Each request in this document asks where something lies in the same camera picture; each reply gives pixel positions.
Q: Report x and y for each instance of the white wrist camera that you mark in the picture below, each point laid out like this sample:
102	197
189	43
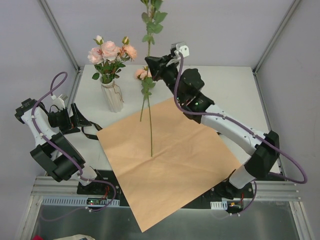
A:
179	48
59	101

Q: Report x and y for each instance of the red object at bottom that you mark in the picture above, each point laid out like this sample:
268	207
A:
38	237

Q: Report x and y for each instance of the beige cloth at bottom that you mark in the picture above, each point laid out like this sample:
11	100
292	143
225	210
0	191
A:
76	237

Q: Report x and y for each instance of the aluminium frame rail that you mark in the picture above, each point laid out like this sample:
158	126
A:
266	190

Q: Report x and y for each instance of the aluminium corner post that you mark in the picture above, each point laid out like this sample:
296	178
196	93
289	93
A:
276	35
59	34

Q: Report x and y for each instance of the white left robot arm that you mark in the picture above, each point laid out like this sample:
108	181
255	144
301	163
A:
53	152

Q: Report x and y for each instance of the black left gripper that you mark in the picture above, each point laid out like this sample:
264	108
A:
73	116

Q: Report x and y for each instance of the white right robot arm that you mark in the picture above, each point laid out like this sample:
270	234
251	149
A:
261	147

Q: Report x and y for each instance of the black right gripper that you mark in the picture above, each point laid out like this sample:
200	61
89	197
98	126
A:
160	68

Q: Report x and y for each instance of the pink artificial flower bunch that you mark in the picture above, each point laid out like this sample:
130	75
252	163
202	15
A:
147	84

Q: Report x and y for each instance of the white cable duct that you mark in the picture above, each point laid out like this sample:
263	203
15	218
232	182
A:
225	204
78	201

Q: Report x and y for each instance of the white ribbed ceramic vase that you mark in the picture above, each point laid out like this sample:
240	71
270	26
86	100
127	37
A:
113	96

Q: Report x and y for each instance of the right aluminium corner post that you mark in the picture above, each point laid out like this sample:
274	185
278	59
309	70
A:
276	35

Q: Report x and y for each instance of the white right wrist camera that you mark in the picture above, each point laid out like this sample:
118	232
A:
179	48

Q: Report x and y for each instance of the left aluminium corner post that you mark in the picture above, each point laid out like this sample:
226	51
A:
59	34

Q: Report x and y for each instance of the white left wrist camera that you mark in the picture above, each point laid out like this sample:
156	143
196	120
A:
59	101

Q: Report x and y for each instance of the left white cable duct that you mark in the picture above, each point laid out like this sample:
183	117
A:
78	201

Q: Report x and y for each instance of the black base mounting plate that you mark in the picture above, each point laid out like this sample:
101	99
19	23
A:
105	187

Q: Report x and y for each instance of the green and orange wrapping paper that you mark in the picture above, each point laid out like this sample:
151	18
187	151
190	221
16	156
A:
163	160

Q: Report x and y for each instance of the right white cable duct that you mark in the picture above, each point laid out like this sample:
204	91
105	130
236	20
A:
225	204

